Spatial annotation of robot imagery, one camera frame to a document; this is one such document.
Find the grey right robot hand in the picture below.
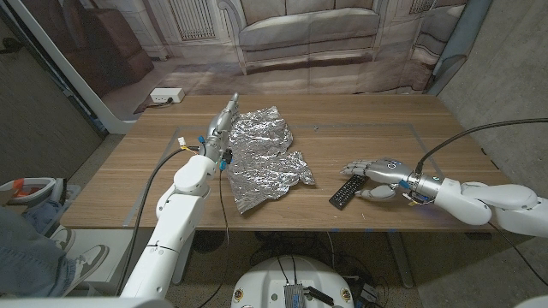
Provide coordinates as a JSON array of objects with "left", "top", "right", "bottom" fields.
[{"left": 340, "top": 157, "right": 419, "bottom": 203}]

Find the black TV remote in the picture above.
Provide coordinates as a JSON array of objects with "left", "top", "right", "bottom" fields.
[{"left": 328, "top": 174, "right": 370, "bottom": 210}]

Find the white power strip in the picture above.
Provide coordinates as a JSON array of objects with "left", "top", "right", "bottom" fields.
[{"left": 149, "top": 87, "right": 186, "bottom": 104}]

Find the white backdrop frame pole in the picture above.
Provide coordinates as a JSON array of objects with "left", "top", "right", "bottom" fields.
[{"left": 6, "top": 0, "right": 138, "bottom": 136}]

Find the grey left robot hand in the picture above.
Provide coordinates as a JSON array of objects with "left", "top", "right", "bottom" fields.
[{"left": 199, "top": 92, "right": 241, "bottom": 163}]

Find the white grey sneaker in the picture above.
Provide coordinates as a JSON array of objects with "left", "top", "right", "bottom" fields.
[
  {"left": 49, "top": 225, "right": 77, "bottom": 253},
  {"left": 62, "top": 244, "right": 110, "bottom": 296}
]

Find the white robot torso base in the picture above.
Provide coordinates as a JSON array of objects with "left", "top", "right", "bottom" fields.
[{"left": 230, "top": 255, "right": 355, "bottom": 308}]

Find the white container with orange item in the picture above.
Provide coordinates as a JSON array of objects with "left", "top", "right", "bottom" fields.
[{"left": 0, "top": 177, "right": 68, "bottom": 205}]

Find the grey blue backdrop pole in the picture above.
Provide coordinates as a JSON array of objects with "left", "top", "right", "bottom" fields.
[{"left": 426, "top": 0, "right": 493, "bottom": 96}]

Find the printed living room backdrop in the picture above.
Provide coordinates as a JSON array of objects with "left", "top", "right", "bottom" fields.
[{"left": 16, "top": 0, "right": 470, "bottom": 121}]

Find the grey power adapter box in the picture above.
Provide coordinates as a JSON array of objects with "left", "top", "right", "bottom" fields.
[{"left": 360, "top": 282, "right": 380, "bottom": 304}]

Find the person leg in jeans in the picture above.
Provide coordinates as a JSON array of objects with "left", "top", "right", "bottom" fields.
[{"left": 0, "top": 204, "right": 76, "bottom": 299}]

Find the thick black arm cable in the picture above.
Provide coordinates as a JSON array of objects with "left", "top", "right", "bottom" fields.
[
  {"left": 414, "top": 117, "right": 548, "bottom": 175},
  {"left": 115, "top": 145, "right": 201, "bottom": 296}
]

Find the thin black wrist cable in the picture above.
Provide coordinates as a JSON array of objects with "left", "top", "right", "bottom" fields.
[
  {"left": 487, "top": 221, "right": 548, "bottom": 287},
  {"left": 207, "top": 169, "right": 230, "bottom": 308}
]

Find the grey finned module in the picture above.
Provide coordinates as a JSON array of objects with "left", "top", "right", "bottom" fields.
[{"left": 283, "top": 282, "right": 306, "bottom": 308}]

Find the aluminum foil sheet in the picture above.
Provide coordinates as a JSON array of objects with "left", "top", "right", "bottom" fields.
[{"left": 225, "top": 105, "right": 317, "bottom": 215}]

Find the dark round floor fan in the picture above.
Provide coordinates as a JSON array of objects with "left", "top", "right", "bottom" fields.
[{"left": 192, "top": 230, "right": 226, "bottom": 254}]

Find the blue fabric bundle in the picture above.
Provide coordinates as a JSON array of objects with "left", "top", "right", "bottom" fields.
[{"left": 21, "top": 199, "right": 61, "bottom": 234}]

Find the black connector bar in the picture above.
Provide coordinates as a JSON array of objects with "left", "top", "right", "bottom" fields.
[{"left": 304, "top": 286, "right": 336, "bottom": 307}]

